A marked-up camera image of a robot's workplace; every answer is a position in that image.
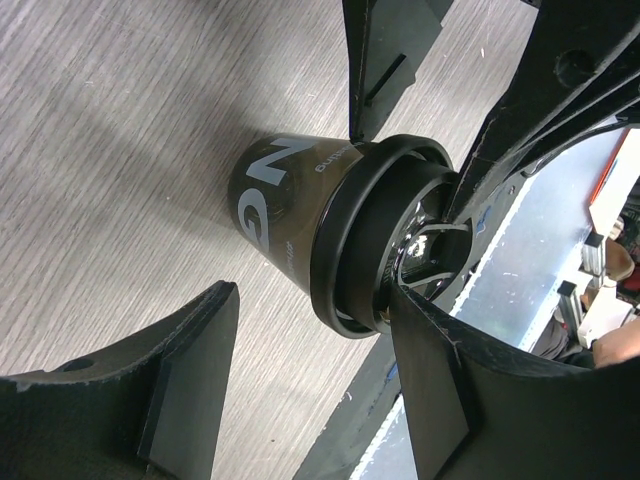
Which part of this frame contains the person's bare forearm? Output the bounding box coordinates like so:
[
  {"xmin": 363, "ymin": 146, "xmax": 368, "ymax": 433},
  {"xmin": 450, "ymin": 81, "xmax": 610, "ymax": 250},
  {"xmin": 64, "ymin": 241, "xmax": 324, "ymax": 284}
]
[{"xmin": 592, "ymin": 239, "xmax": 640, "ymax": 369}]

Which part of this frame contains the black cup lid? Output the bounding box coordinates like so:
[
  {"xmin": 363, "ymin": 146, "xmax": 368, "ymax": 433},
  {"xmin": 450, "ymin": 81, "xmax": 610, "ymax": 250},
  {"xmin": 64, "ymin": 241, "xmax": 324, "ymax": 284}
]
[{"xmin": 310, "ymin": 135, "xmax": 473, "ymax": 339}]

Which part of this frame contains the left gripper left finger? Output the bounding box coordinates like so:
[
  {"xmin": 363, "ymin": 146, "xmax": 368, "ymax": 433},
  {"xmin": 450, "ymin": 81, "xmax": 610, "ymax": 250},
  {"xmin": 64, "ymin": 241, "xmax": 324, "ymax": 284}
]
[{"xmin": 1, "ymin": 281, "xmax": 239, "ymax": 479}]

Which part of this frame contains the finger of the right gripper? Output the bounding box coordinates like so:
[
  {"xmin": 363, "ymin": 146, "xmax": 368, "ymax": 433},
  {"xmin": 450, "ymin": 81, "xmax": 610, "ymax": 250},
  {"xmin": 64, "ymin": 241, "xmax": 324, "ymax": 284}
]
[
  {"xmin": 443, "ymin": 0, "xmax": 639, "ymax": 223},
  {"xmin": 342, "ymin": 0, "xmax": 452, "ymax": 141}
]

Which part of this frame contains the dark coffee cup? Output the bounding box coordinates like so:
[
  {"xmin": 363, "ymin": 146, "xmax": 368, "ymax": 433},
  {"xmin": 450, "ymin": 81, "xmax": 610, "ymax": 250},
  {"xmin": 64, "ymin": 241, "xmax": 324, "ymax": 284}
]
[{"xmin": 227, "ymin": 133, "xmax": 373, "ymax": 292}]

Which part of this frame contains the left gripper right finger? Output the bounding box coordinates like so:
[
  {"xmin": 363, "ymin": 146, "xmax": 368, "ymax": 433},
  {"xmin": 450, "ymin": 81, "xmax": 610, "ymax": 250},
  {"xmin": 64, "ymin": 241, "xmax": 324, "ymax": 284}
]
[{"xmin": 390, "ymin": 286, "xmax": 639, "ymax": 479}]

